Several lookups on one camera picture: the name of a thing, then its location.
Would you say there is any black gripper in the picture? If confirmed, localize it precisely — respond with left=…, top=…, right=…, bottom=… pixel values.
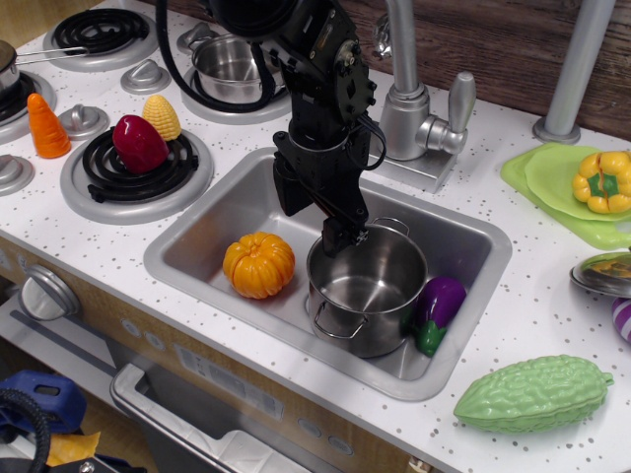
left=273, top=131, right=369, bottom=257

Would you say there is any steel pot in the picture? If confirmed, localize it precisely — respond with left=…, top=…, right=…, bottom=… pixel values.
left=191, top=34, right=263, bottom=105
left=307, top=217, right=428, bottom=358

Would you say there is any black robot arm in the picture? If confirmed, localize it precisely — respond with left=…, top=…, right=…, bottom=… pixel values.
left=208, top=1, right=383, bottom=257

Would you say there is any silver sink basin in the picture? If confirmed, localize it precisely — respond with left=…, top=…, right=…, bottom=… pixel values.
left=144, top=149, right=512, bottom=401

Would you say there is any steel pot on burner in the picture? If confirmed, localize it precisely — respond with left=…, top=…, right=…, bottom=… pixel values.
left=191, top=34, right=263, bottom=105

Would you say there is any silver pot lid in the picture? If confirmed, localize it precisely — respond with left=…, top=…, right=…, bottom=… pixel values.
left=570, top=249, right=630, bottom=299

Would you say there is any orange toy pumpkin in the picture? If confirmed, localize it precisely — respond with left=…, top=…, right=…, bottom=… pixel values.
left=223, top=232, right=296, bottom=300

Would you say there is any silver faucet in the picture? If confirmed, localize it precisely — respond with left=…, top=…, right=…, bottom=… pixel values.
left=380, top=1, right=477, bottom=193

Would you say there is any purple toy eggplant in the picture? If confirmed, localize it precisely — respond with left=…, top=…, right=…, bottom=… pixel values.
left=413, top=276, right=466, bottom=357

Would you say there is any red toy pepper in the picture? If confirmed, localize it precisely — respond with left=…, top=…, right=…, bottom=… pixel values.
left=112, top=114, right=170, bottom=174

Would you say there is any yellow toy corn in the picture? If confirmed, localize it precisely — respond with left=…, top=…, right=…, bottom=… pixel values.
left=142, top=95, right=181, bottom=142

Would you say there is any silver stove knob top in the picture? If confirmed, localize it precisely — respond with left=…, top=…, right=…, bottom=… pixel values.
left=176, top=22, right=219, bottom=55

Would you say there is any silver stove knob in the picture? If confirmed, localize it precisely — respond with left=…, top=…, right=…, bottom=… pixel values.
left=58, top=103, right=109, bottom=141
left=0, top=155, right=35, bottom=196
left=120, top=59, right=171, bottom=95
left=176, top=22, right=219, bottom=55

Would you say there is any silver stove knob back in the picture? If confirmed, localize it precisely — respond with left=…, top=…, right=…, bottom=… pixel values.
left=120, top=59, right=171, bottom=95

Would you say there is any front right black burner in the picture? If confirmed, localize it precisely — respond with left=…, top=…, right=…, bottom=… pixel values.
left=60, top=129, right=213, bottom=225

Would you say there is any black burner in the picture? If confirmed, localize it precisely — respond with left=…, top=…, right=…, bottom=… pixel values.
left=43, top=8, right=158, bottom=73
left=60, top=129, right=213, bottom=225

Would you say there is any light green plate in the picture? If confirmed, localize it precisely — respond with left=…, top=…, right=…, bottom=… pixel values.
left=525, top=145, right=630, bottom=222

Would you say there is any silver stove knob centre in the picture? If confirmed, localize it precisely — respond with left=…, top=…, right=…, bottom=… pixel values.
left=58, top=103, right=109, bottom=141

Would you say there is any grey vertical pole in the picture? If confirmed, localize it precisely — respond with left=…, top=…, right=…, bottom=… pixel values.
left=532, top=0, right=615, bottom=145

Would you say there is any back left black burner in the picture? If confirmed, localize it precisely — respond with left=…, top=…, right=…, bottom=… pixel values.
left=43, top=8, right=158, bottom=73

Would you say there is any orange toy carrot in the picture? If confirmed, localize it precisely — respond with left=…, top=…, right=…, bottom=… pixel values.
left=27, top=93, right=72, bottom=159

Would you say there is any silver oven dial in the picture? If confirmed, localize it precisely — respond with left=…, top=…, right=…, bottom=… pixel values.
left=18, top=264, right=81, bottom=321

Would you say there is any green toy bitter gourd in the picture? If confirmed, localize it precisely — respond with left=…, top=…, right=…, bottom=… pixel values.
left=454, top=355, right=614, bottom=434

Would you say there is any yellow toy bell pepper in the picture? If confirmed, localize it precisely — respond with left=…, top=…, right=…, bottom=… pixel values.
left=572, top=151, right=630, bottom=214

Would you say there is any green cutting board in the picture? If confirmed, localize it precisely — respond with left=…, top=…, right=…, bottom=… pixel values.
left=501, top=143, right=630, bottom=250

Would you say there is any silver stove knob left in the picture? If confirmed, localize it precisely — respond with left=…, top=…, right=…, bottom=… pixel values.
left=0, top=155, right=35, bottom=196

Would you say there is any blue clamp tool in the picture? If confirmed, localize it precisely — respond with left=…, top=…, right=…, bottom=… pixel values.
left=1, top=370, right=87, bottom=443

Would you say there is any purple striped toy vegetable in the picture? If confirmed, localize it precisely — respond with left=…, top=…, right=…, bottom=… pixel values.
left=612, top=298, right=631, bottom=343

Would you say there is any yellow cloth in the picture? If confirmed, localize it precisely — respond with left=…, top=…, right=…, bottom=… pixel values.
left=46, top=432, right=101, bottom=467

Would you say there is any steel saucepan at left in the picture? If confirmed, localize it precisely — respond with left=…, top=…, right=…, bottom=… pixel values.
left=1, top=40, right=90, bottom=99

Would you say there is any silver oven door handle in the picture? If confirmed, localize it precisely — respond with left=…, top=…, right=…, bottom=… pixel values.
left=110, top=364, right=307, bottom=472

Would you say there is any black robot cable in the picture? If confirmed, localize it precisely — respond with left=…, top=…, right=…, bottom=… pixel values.
left=155, top=0, right=277, bottom=113

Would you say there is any front left burner ring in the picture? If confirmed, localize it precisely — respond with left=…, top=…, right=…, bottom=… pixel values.
left=0, top=71, right=58, bottom=146

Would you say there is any black corrugated hose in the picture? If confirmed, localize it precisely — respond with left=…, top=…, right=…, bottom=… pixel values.
left=0, top=387, right=52, bottom=473

